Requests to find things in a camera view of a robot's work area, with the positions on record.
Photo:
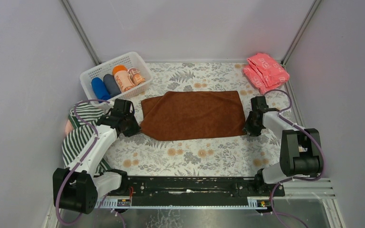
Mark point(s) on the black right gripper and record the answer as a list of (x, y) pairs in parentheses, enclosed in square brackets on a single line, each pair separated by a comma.
[(252, 125)]

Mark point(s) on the grey rolled towel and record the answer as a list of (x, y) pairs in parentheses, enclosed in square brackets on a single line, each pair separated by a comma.
[(111, 85)]

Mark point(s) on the pink patterned folded towel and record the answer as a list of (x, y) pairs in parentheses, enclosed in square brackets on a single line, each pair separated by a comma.
[(265, 73)]

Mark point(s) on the floral patterned table mat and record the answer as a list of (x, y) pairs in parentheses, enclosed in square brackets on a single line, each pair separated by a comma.
[(233, 156)]

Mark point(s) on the brown towel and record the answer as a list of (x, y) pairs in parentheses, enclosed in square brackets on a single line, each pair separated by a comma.
[(179, 116)]

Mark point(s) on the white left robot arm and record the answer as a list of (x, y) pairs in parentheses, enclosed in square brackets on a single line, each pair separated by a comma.
[(76, 187)]

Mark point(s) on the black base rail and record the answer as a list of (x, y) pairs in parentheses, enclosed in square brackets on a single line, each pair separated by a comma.
[(158, 192)]

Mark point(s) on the orange rolled towel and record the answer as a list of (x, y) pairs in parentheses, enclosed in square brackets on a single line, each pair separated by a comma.
[(122, 78)]

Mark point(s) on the green white striped towel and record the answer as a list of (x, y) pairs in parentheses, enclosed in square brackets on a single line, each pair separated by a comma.
[(75, 141)]

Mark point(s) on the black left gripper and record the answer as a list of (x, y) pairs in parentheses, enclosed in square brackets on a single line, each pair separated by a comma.
[(130, 128)]

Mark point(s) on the white plastic basket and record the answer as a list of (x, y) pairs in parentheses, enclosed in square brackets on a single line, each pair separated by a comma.
[(129, 60)]

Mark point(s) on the blue rolled towel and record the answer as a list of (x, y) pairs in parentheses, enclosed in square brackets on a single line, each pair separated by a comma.
[(99, 89)]

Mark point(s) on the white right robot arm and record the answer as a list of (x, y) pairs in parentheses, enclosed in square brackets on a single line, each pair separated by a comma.
[(300, 153)]

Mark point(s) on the beige patterned rolled towel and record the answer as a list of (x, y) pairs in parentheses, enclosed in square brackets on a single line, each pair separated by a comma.
[(136, 76)]

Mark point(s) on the pink towel under striped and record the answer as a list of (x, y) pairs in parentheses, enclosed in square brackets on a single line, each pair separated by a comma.
[(68, 128)]

